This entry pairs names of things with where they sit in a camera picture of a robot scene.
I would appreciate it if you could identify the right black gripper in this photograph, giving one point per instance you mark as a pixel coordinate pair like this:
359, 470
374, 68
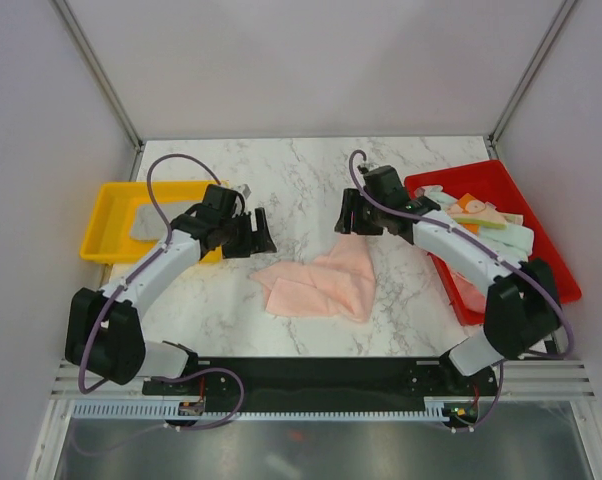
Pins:
352, 201

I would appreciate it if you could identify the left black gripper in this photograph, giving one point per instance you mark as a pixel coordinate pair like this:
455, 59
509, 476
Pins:
254, 241

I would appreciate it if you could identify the pink towel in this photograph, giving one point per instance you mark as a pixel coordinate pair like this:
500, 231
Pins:
339, 283

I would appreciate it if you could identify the grey towel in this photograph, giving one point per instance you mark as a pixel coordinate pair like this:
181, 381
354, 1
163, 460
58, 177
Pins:
148, 226

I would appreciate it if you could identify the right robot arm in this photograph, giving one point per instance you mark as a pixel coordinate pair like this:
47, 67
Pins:
522, 304

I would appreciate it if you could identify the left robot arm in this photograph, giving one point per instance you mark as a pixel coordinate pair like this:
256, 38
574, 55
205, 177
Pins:
105, 335

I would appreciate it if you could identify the yellow plastic tray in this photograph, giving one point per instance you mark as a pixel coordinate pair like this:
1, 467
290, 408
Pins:
107, 239

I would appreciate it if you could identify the mint green towel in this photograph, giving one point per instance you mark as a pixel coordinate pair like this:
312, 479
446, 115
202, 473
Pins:
515, 240

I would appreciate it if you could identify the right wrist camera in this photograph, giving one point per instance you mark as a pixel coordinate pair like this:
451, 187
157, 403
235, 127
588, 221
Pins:
366, 167

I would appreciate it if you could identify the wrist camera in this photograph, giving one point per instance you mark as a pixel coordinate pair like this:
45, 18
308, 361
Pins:
366, 167
243, 189

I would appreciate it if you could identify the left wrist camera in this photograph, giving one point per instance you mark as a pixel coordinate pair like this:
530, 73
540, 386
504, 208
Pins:
243, 189

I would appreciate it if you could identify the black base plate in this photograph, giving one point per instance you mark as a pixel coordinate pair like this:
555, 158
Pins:
222, 388

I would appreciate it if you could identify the right aluminium frame post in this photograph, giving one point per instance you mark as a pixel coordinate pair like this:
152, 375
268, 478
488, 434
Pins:
556, 26

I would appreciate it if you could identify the aluminium frame post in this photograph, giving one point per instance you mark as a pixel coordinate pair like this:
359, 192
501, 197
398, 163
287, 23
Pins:
82, 44
556, 26

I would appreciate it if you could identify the slotted cable duct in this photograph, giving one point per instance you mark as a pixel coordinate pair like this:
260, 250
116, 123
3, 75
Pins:
173, 410

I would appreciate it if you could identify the aluminium frame rail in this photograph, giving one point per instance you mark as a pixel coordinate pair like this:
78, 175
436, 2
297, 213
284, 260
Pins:
527, 379

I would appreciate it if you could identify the left aluminium frame post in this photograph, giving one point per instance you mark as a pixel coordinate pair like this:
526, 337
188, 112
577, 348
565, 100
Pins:
82, 44

